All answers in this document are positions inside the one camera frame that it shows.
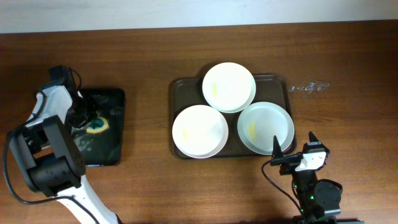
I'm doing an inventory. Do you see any green and yellow sponge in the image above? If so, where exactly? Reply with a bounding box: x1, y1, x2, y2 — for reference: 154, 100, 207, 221
86, 117, 109, 134

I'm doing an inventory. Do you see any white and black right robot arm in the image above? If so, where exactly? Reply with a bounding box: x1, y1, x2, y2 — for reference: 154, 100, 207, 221
266, 132, 343, 223

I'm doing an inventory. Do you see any white plate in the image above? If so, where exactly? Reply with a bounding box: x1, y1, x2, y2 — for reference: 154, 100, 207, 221
201, 62, 256, 113
172, 105, 229, 159

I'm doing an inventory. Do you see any black water tray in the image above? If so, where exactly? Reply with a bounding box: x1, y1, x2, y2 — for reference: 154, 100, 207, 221
71, 88, 126, 166

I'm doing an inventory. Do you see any dark brown serving tray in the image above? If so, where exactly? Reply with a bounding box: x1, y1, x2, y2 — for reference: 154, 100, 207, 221
169, 73, 292, 159

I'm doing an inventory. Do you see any pale grey plate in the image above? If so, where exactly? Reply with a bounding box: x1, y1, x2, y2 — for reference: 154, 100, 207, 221
237, 101, 295, 156

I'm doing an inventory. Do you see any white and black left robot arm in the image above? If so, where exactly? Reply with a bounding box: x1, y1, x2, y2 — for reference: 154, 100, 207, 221
3, 85, 121, 223

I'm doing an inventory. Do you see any white plate back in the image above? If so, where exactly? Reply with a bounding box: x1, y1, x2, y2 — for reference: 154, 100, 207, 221
201, 62, 256, 113

